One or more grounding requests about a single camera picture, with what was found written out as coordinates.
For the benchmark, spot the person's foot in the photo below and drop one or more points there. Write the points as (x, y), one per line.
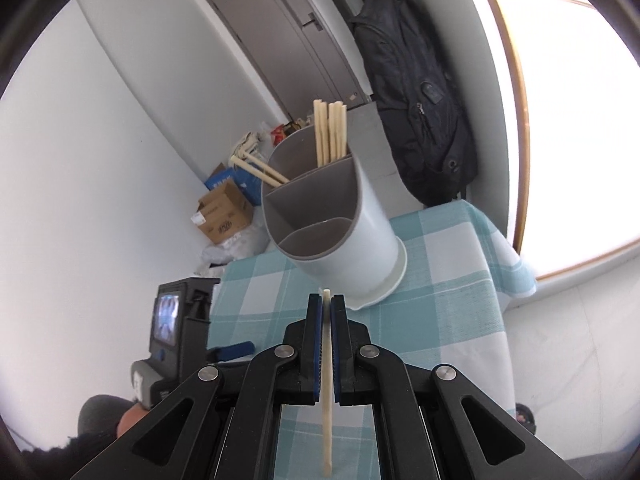
(526, 417)

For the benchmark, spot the grey door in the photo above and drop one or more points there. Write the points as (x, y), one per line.
(285, 40)

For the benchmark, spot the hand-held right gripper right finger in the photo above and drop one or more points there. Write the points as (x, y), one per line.
(337, 355)

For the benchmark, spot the brown cardboard box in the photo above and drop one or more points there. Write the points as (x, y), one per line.
(222, 215)

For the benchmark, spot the black backpack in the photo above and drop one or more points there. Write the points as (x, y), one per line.
(415, 95)

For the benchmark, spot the wooden window frame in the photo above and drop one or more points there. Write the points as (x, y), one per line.
(522, 110)

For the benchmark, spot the red snack bag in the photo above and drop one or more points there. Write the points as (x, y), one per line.
(278, 134)

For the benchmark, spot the pile of white plastic bags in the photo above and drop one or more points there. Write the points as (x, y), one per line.
(235, 252)

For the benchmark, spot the blue cardboard box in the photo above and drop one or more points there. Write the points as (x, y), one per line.
(235, 182)

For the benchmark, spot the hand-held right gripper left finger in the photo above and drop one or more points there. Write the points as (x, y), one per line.
(315, 355)

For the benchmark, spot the beige cloth bag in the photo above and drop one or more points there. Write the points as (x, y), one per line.
(248, 145)

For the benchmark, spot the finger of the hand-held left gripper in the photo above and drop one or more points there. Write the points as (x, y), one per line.
(232, 351)

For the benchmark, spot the teal checkered tablecloth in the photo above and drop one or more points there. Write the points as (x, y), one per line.
(440, 285)

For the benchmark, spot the beige plastic bag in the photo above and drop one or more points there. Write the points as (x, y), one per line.
(301, 123)

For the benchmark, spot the grey white utensil holder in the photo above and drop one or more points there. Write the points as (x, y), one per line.
(360, 245)

